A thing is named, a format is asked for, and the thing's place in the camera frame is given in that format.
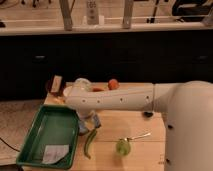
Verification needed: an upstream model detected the orange bowl with beans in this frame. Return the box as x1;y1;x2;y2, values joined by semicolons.
92;87;104;92

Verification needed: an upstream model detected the metal spoon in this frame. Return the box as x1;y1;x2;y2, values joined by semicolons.
119;132;151;141

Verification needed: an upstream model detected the grey cloth in tray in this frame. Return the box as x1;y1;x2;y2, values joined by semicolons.
42;145;69;164

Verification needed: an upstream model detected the white remote on shelf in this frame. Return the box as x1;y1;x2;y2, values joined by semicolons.
86;0;99;25

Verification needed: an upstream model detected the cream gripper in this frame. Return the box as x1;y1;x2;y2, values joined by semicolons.
77;110;96;128

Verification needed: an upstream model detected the green cup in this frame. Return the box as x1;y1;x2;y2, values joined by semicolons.
116;139;131;156

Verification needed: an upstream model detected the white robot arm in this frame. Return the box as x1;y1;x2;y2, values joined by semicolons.
64;78;213;171

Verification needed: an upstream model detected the white round container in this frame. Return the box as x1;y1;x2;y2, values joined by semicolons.
63;86;72;97

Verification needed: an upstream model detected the green plastic tray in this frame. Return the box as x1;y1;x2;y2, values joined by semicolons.
16;105;79;170

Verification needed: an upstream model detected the blue sponge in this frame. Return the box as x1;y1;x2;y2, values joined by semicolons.
78;114;101;136

